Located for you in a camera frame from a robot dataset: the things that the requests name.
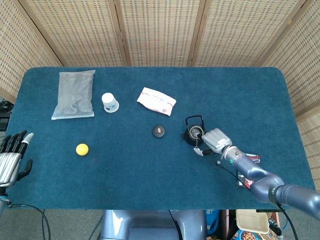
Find cookie box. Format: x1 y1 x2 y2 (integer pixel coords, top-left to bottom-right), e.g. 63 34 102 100
231 229 277 240

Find black cable with metal plug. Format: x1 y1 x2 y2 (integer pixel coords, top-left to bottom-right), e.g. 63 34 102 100
215 159 251 192

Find grey plastic pouch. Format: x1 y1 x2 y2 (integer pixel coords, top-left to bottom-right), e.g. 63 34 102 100
51 69 96 121

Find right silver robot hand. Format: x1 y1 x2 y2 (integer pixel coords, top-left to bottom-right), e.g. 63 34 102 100
193 128 233 157

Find black teapot lid orange knob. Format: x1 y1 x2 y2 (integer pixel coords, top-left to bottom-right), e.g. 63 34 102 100
151 124 167 138

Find black equipment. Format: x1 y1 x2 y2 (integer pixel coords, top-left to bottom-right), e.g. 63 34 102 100
0 97 14 131

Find beige takeaway box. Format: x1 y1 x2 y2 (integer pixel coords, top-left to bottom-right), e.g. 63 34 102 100
235 209 271 235

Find black cast iron teapot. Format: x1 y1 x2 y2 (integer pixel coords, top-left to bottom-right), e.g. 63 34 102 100
181 115 207 147

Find blue bag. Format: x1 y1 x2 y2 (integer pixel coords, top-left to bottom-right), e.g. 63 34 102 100
205 209 221 236

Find thin black cable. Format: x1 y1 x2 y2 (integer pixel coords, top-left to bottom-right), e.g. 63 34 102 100
7 203 52 240

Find blue carpet table cover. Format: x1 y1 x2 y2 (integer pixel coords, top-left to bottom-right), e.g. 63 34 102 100
5 66 316 210

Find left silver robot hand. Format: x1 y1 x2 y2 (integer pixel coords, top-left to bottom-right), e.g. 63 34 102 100
0 130 34 188

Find dark snack packet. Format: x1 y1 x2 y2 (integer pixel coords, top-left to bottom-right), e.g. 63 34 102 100
236 152 262 189

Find grey robot torso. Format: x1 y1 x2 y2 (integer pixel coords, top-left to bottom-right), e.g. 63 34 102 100
99 209 208 240

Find white tea bag with string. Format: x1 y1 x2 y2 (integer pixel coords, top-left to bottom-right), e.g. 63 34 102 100
190 126 204 151

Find pink white tissue pack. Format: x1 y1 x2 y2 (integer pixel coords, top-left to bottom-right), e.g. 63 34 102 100
136 86 177 117

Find white paper cup blue flowers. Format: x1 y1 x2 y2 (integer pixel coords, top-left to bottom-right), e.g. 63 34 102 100
101 92 120 114

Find yellow ball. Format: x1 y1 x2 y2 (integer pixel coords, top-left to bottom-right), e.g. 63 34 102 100
75 143 90 157

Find woven rattan folding screen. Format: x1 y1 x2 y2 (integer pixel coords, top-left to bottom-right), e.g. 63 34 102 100
0 0 320 192

